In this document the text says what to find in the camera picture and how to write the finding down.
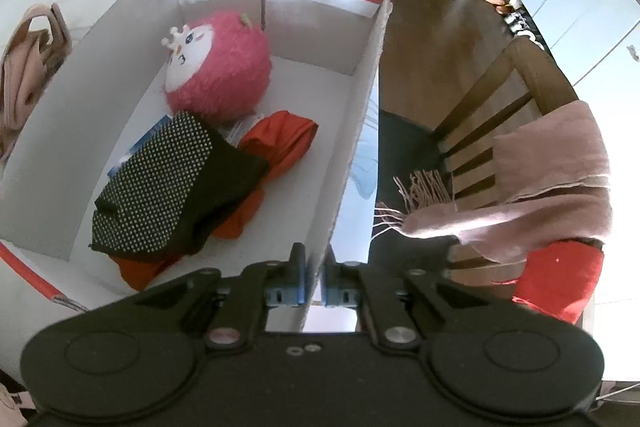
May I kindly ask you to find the pink round plush toy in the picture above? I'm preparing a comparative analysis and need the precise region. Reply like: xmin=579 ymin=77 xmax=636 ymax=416
xmin=162 ymin=11 xmax=272 ymax=124

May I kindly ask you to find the red cloth on chair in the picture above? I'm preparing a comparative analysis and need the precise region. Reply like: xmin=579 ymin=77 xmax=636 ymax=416
xmin=512 ymin=241 xmax=604 ymax=324

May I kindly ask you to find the black chair seat cushion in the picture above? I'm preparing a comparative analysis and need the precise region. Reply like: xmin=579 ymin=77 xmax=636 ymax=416
xmin=369 ymin=110 xmax=458 ymax=277

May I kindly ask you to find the white cardboard box red rim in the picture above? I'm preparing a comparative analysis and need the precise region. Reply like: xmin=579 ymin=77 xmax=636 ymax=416
xmin=1 ymin=0 xmax=390 ymax=355

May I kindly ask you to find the black dotted fabric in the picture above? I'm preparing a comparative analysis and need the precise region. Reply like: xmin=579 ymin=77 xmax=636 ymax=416
xmin=90 ymin=112 xmax=268 ymax=262

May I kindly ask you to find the pink fleece garment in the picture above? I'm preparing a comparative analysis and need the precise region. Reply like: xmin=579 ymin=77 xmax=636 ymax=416
xmin=1 ymin=3 xmax=72 ymax=165

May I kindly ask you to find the pink fringed scarf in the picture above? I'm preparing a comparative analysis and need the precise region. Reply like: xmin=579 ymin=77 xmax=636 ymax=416
xmin=375 ymin=101 xmax=612 ymax=263

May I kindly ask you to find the brown wooden chair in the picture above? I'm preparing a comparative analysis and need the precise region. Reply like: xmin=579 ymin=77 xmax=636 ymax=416
xmin=434 ymin=38 xmax=579 ymax=291

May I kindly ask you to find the red cloth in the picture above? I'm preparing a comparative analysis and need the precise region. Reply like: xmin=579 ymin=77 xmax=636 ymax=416
xmin=512 ymin=241 xmax=604 ymax=324
xmin=111 ymin=110 xmax=319 ymax=291

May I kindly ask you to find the row of shoes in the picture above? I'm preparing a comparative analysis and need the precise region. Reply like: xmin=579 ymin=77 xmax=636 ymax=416
xmin=483 ymin=0 xmax=547 ymax=51

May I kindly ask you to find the blue booklet in box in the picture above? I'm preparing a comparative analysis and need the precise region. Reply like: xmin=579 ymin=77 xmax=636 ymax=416
xmin=107 ymin=114 xmax=172 ymax=179

